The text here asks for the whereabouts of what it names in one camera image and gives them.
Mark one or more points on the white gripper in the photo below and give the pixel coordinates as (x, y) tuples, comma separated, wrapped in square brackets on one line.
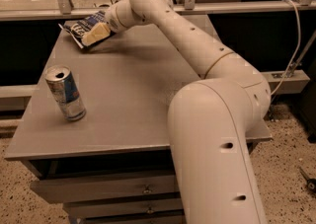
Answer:
[(113, 19)]

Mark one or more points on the blue chip bag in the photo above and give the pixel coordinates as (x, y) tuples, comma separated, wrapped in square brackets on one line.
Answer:
[(83, 26)]

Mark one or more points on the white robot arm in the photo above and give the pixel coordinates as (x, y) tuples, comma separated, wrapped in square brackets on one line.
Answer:
[(208, 119)]

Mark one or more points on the silver blue drink can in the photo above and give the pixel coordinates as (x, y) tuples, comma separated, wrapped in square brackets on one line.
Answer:
[(61, 83)]

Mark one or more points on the black tool on floor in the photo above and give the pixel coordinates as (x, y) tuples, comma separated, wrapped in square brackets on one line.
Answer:
[(310, 183)]

